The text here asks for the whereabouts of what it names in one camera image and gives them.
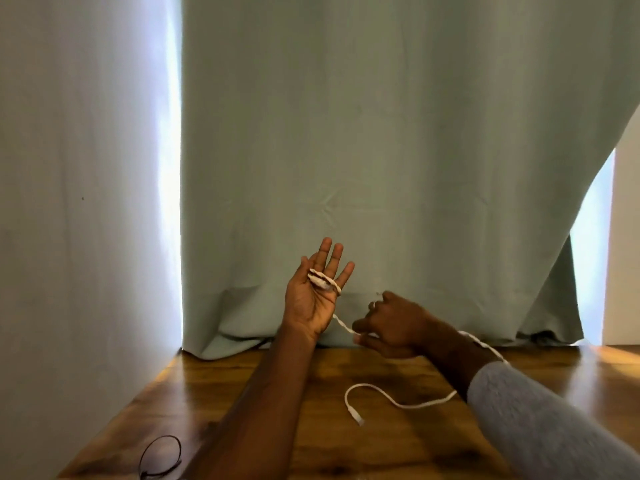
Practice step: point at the person's left hand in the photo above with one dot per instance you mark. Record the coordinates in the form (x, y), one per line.
(306, 307)

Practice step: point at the person's right hand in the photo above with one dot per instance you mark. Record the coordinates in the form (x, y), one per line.
(400, 324)

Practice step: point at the person's left little finger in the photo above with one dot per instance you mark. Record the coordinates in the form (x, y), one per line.
(345, 275)

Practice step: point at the person's left thumb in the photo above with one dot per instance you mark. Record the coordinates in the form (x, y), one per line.
(299, 274)

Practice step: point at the person's left middle finger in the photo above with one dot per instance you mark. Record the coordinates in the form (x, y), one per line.
(323, 254)

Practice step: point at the person's right thumb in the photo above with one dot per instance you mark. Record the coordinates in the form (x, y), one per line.
(382, 347)

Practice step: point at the person's left forearm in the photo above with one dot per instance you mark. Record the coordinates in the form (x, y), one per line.
(260, 409)

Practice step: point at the person's right forearm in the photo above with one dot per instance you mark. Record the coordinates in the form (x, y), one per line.
(525, 424)

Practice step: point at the grey-green curtain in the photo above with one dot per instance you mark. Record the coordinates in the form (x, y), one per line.
(400, 144)

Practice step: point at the grey knit sleeve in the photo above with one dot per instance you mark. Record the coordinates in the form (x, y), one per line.
(550, 434)

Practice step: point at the bright window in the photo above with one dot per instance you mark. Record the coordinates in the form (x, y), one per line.
(592, 254)

